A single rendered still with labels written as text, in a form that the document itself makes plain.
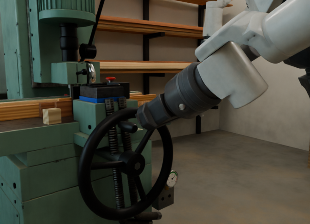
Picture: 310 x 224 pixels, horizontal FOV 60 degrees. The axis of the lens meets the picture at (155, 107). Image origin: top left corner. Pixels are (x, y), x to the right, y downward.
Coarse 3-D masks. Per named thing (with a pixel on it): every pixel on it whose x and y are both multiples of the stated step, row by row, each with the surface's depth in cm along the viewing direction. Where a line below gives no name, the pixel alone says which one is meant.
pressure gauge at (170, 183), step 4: (172, 172) 96; (176, 172) 97; (172, 176) 96; (176, 176) 98; (168, 180) 95; (172, 180) 96; (176, 180) 98; (168, 184) 95; (172, 184) 97; (168, 188) 98
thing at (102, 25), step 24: (144, 0) 354; (192, 0) 378; (216, 0) 378; (120, 24) 292; (144, 24) 308; (168, 24) 321; (144, 48) 364; (120, 72) 297; (144, 72) 314; (168, 72) 333
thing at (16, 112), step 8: (136, 96) 109; (144, 96) 112; (152, 96) 115; (32, 104) 83; (0, 112) 77; (8, 112) 78; (16, 112) 80; (24, 112) 81; (32, 112) 83; (0, 120) 77
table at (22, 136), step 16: (0, 128) 68; (16, 128) 68; (32, 128) 68; (48, 128) 71; (64, 128) 74; (0, 144) 64; (16, 144) 66; (32, 144) 69; (48, 144) 72; (64, 144) 75; (80, 144) 73
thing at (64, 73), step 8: (56, 64) 90; (64, 64) 85; (72, 64) 86; (80, 64) 87; (56, 72) 91; (64, 72) 86; (72, 72) 86; (56, 80) 91; (64, 80) 86; (72, 80) 86; (80, 80) 88
